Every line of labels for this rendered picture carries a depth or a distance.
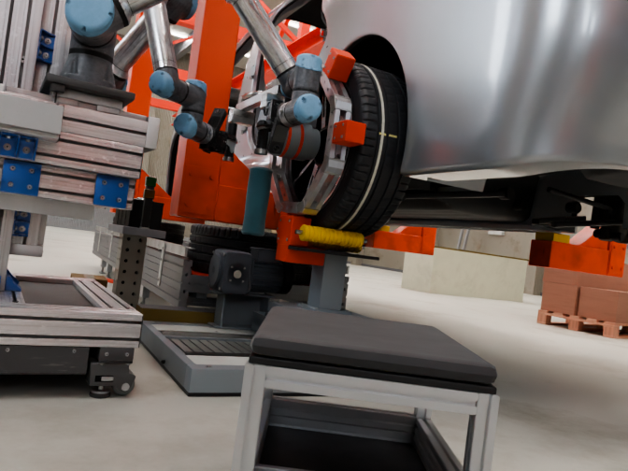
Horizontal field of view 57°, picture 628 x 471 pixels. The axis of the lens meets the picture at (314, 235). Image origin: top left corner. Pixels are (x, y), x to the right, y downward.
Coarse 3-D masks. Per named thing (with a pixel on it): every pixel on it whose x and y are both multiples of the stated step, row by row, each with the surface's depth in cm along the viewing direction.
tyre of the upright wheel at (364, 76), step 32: (352, 96) 202; (384, 96) 200; (384, 128) 196; (288, 160) 245; (352, 160) 196; (384, 160) 197; (352, 192) 198; (384, 192) 203; (320, 224) 212; (352, 224) 211
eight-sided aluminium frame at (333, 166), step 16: (320, 80) 207; (336, 80) 205; (336, 96) 196; (336, 112) 194; (272, 160) 238; (336, 160) 195; (272, 176) 236; (320, 176) 198; (336, 176) 198; (272, 192) 234; (288, 192) 233; (320, 192) 206; (288, 208) 218; (304, 208) 206; (320, 208) 208
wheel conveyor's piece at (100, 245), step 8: (96, 232) 552; (104, 232) 506; (96, 240) 544; (104, 240) 498; (184, 240) 588; (96, 248) 537; (104, 248) 492; (104, 256) 487; (104, 264) 496; (104, 272) 499
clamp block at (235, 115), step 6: (234, 108) 221; (234, 114) 221; (240, 114) 223; (246, 114) 224; (252, 114) 225; (228, 120) 225; (234, 120) 221; (240, 120) 223; (246, 120) 224; (252, 120) 225
